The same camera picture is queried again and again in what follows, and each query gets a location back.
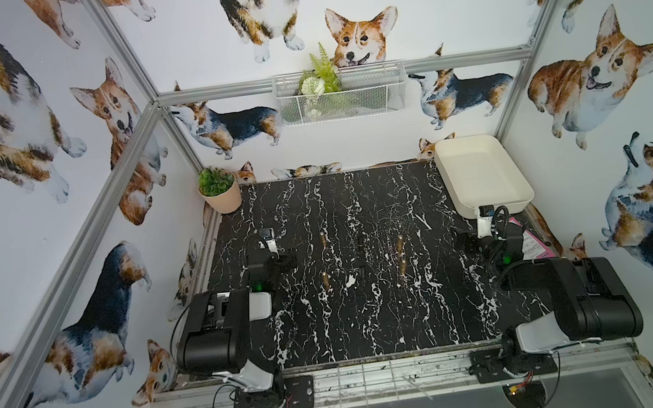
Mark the aluminium front rail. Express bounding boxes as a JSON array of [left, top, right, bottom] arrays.
[[151, 341, 635, 408]]

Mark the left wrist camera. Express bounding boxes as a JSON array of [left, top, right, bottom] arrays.
[[258, 228, 279, 255]]

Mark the pink label card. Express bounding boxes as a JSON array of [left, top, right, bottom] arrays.
[[508, 217, 557, 261]]

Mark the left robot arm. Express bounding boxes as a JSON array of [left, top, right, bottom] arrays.
[[176, 228, 297, 398]]

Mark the white wire wall basket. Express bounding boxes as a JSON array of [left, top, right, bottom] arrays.
[[272, 62, 408, 125]]

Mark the cream rectangular tray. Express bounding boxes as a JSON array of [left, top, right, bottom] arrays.
[[434, 135, 535, 220]]

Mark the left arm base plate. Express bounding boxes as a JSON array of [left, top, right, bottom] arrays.
[[234, 375, 315, 408]]

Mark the potted green plant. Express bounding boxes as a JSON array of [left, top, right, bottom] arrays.
[[198, 167, 242, 215]]

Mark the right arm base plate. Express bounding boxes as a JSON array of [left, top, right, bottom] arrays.
[[467, 349, 558, 384]]

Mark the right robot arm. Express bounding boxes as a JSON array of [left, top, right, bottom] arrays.
[[453, 205, 644, 375]]

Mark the artificial fern with flower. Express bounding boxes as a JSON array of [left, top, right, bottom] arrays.
[[296, 44, 343, 121]]

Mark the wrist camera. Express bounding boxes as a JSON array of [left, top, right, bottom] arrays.
[[476, 205, 496, 239], [258, 228, 279, 255]]

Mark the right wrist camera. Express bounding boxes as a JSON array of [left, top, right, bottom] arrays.
[[476, 205, 496, 239]]

